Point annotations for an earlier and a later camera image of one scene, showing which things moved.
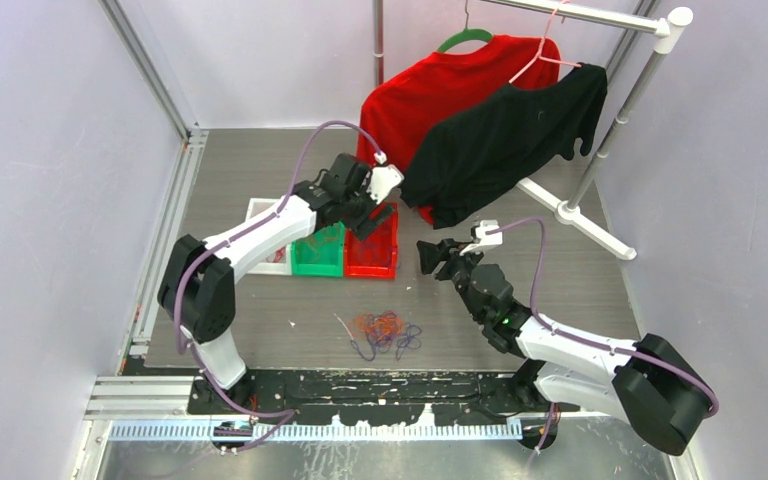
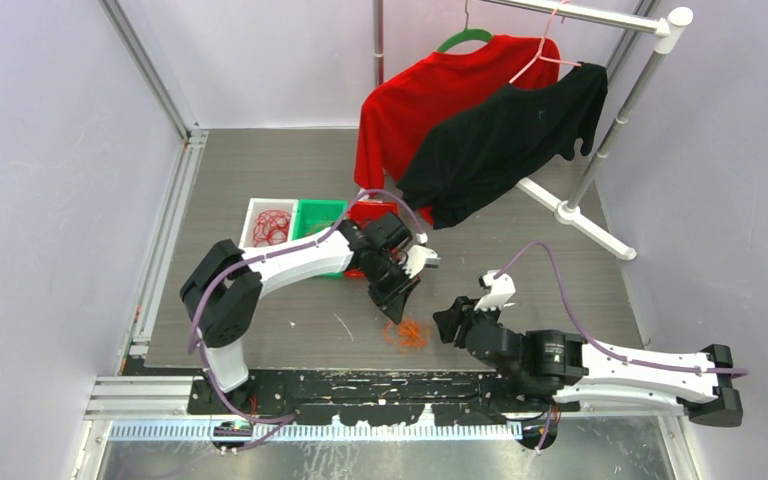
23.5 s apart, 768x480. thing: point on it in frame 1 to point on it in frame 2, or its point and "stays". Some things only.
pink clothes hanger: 539,56 stays
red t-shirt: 401,108 stays
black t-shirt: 488,144 stays
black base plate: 218,397 stays
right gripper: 447,249 to 461,312
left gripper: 364,225 to 392,302
